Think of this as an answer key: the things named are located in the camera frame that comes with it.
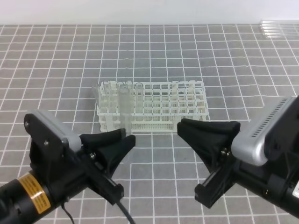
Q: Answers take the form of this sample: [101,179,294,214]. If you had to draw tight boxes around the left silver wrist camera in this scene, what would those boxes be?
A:
[32,110,81,153]

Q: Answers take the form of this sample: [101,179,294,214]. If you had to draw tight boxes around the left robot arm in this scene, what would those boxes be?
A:
[0,110,136,224]

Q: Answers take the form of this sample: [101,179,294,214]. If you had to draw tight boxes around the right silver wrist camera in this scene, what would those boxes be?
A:
[231,96,296,166]

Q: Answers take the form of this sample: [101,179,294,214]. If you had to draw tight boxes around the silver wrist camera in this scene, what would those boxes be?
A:
[32,110,81,153]
[231,96,296,166]

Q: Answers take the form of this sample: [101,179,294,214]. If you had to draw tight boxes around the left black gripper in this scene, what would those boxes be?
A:
[24,113,136,205]

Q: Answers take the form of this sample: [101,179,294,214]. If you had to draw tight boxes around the clear glass test tube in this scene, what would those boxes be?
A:
[118,84,131,138]

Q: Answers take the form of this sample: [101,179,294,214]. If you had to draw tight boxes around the leaning clear test tube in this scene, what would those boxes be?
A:
[92,84,103,110]

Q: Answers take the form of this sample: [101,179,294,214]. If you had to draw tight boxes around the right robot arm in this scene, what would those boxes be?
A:
[177,96,299,217]

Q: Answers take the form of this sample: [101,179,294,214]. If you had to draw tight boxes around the spare glass test tubes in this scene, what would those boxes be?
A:
[259,20,299,38]

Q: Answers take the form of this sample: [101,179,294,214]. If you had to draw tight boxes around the white plastic test tube rack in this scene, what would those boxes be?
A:
[96,80,208,133]

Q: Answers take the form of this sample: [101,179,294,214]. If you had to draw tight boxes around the left black camera cable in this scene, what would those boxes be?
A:
[60,200,136,224]

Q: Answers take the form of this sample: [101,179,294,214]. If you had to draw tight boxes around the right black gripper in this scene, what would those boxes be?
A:
[177,119,269,208]

